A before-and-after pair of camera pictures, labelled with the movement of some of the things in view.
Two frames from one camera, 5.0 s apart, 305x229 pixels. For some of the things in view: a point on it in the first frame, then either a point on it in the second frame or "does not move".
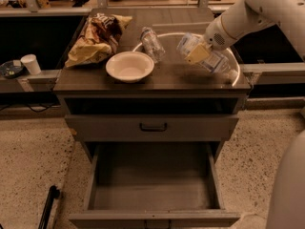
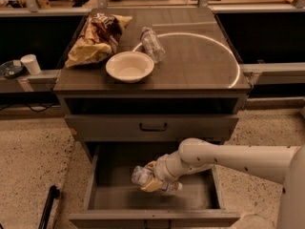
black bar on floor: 53,194 does not move
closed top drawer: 151,128 does not move
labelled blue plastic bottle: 194,49 to 140,175
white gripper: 215,35 to 161,169
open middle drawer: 154,185 does not move
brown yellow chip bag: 98,39 does not move
